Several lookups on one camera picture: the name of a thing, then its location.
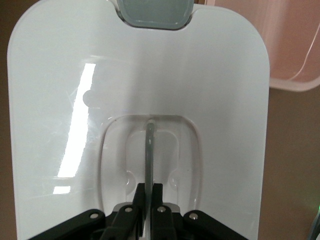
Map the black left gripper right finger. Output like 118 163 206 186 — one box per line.
149 183 258 240

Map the white plastic box lid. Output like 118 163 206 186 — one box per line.
6 0 272 240

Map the translucent plastic storage box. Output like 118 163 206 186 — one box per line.
194 0 320 93

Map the grey lid latch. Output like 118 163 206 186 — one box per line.
115 0 195 31

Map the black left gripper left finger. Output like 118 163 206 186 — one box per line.
27 182 148 240

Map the grey green-edged object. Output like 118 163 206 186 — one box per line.
306 202 320 240

